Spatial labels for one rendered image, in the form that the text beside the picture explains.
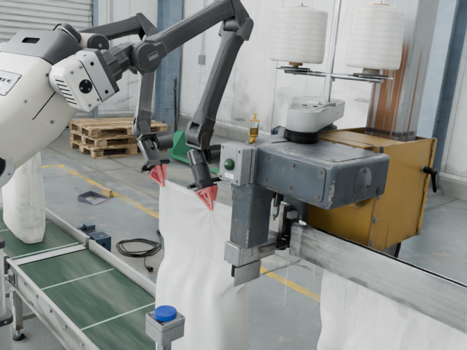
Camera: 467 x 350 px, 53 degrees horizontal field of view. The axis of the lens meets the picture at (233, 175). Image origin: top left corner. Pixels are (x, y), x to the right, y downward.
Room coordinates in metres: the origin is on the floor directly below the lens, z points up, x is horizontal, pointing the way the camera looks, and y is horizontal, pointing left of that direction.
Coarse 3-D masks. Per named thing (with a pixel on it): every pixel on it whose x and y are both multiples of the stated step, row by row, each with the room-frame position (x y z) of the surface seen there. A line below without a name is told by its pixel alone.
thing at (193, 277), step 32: (160, 192) 1.66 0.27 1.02; (192, 192) 1.50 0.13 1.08; (160, 224) 1.65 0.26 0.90; (192, 224) 1.49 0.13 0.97; (224, 224) 1.38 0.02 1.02; (192, 256) 1.46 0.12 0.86; (160, 288) 1.51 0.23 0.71; (192, 288) 1.36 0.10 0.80; (224, 288) 1.32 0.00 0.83; (192, 320) 1.34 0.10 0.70; (224, 320) 1.29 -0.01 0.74
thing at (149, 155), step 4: (144, 152) 1.70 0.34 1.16; (148, 152) 1.69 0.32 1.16; (152, 152) 1.69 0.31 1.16; (156, 152) 1.71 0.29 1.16; (144, 156) 1.70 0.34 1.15; (148, 156) 1.68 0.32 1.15; (152, 156) 1.68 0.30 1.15; (156, 156) 1.69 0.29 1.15; (148, 160) 1.65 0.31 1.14; (152, 160) 1.66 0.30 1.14; (160, 160) 1.68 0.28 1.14; (164, 160) 1.70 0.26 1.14; (168, 160) 1.71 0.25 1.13; (144, 164) 1.65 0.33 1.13; (140, 168) 1.67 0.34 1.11; (144, 168) 1.67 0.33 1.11
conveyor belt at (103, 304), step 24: (48, 264) 2.28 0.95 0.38; (72, 264) 2.30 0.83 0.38; (96, 264) 2.32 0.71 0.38; (48, 288) 2.03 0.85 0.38; (72, 288) 2.04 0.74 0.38; (96, 288) 2.06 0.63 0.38; (120, 288) 2.08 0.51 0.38; (72, 312) 1.83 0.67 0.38; (96, 312) 1.85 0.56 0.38; (120, 312) 1.86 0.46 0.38; (144, 312) 1.88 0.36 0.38; (96, 336) 1.67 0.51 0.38; (120, 336) 1.69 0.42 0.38; (144, 336) 1.70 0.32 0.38
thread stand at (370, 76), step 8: (336, 16) 1.37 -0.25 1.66; (336, 24) 1.37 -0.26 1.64; (336, 32) 1.37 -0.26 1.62; (336, 40) 1.38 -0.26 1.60; (288, 72) 1.48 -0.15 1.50; (296, 72) 1.45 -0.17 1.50; (304, 72) 1.43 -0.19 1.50; (312, 72) 1.41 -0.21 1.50; (320, 72) 1.39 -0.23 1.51; (368, 72) 1.26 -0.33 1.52; (376, 72) 1.26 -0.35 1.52; (328, 80) 1.37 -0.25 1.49; (352, 80) 1.32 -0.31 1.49; (360, 80) 1.30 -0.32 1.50; (368, 80) 1.28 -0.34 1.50; (376, 80) 1.26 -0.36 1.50; (328, 88) 1.37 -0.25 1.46; (328, 96) 1.37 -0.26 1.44; (320, 104) 1.36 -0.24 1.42; (328, 104) 1.35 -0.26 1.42
